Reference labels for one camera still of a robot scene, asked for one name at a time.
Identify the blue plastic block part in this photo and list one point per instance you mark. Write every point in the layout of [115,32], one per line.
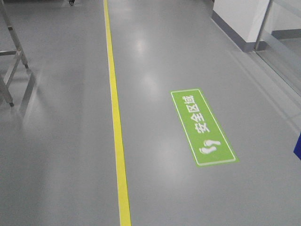
[297,149]

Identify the green safety zone floor sign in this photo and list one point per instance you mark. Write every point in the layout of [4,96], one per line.
[208,142]

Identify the yellow floor line tape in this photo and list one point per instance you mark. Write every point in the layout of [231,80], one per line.
[123,199]

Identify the steel railing post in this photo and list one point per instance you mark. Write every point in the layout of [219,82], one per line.
[263,24]

